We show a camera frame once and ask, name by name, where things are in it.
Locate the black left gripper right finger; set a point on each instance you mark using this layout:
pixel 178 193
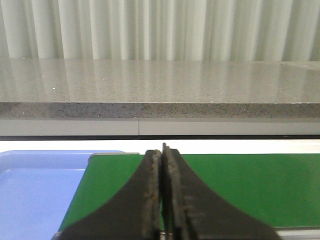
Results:
pixel 192 211

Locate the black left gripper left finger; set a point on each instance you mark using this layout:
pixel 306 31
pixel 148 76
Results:
pixel 118 198

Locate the green conveyor belt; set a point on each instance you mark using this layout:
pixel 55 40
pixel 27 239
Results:
pixel 282 190

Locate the blue plastic bin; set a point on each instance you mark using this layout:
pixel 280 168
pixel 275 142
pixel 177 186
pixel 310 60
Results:
pixel 36 188

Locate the grey speckled stone counter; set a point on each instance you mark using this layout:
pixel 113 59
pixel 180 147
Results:
pixel 51 88

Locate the white pleated curtain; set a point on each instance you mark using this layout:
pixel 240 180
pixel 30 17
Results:
pixel 224 30

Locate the aluminium conveyor frame rail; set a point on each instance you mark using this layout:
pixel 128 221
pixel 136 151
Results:
pixel 285 233

